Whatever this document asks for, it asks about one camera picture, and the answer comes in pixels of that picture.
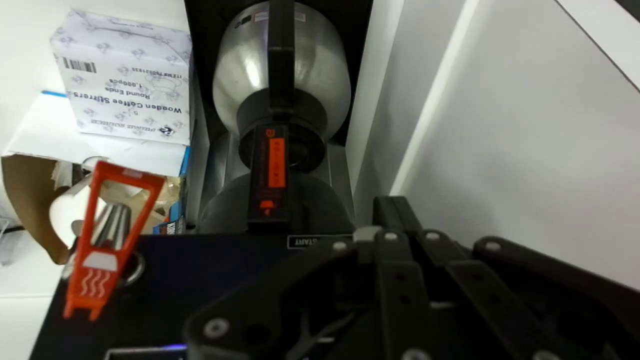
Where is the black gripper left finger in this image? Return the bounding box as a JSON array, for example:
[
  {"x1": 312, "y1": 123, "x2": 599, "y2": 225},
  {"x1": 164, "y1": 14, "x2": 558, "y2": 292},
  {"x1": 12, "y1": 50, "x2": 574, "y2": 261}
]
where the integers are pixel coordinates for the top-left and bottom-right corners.
[{"x1": 180, "y1": 194, "x2": 419, "y2": 360}]

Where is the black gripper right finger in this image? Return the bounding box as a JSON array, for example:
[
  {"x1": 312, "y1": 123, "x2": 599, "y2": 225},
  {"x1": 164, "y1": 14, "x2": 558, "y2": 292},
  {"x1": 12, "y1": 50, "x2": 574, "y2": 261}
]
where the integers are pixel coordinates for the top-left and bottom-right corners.
[{"x1": 395, "y1": 196, "x2": 640, "y2": 360}]

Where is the brown cardboard box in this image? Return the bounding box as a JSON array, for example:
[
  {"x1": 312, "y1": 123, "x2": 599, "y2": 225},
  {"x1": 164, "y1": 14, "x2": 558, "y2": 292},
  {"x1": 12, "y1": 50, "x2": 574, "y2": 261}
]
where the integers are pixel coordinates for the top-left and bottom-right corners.
[{"x1": 0, "y1": 89, "x2": 189, "y2": 266}]

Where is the steel coffee carafe black handle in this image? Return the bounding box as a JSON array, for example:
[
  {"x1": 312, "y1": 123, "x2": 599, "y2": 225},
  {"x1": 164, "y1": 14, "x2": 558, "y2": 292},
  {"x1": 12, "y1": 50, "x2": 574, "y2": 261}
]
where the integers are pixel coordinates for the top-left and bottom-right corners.
[{"x1": 209, "y1": 0, "x2": 354, "y2": 227}]

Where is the white printed coffee filter box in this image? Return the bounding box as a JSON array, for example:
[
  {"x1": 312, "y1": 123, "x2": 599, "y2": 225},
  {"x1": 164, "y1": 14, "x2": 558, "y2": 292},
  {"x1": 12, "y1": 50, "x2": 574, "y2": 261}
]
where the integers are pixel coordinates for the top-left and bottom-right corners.
[{"x1": 48, "y1": 6, "x2": 196, "y2": 147}]

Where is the tall white cabinet panel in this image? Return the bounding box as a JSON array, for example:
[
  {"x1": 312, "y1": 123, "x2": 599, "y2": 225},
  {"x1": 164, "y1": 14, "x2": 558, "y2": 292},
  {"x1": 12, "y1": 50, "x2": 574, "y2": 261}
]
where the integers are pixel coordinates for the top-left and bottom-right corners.
[{"x1": 345, "y1": 0, "x2": 640, "y2": 292}]

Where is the black steel coffee maker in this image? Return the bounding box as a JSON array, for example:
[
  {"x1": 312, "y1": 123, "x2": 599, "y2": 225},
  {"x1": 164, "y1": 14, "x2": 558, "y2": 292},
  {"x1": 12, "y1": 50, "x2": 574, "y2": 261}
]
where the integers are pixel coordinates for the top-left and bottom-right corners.
[{"x1": 28, "y1": 0, "x2": 376, "y2": 360}]

